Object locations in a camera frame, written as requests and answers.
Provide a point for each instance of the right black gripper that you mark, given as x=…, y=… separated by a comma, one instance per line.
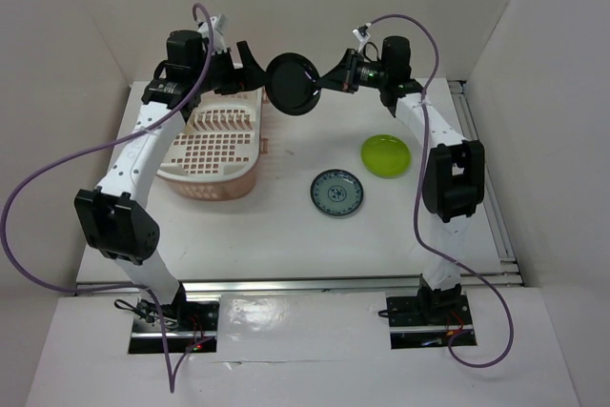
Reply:
x=339, y=78

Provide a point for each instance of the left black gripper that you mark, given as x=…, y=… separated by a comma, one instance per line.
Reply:
x=240, y=79

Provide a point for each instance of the black plate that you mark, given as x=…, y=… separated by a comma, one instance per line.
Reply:
x=291, y=85

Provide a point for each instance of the green plate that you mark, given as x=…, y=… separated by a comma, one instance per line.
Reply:
x=385, y=155

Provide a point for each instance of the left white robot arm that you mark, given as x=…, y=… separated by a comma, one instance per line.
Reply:
x=114, y=215

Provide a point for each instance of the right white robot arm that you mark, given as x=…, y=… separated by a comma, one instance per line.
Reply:
x=451, y=179

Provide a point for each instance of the white pink dish rack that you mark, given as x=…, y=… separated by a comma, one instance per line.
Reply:
x=215, y=157

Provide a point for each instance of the blue white patterned plate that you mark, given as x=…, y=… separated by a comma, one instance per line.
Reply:
x=337, y=193

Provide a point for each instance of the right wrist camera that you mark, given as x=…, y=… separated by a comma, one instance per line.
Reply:
x=362, y=34

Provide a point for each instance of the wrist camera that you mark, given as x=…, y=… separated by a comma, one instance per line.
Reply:
x=362, y=34
x=217, y=26

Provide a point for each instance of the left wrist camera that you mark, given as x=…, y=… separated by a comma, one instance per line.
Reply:
x=217, y=26

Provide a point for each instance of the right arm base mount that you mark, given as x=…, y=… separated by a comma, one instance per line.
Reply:
x=409, y=328

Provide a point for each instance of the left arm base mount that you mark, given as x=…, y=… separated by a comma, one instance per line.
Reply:
x=197, y=329

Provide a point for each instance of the aluminium rail frame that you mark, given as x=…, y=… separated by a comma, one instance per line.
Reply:
x=275, y=239

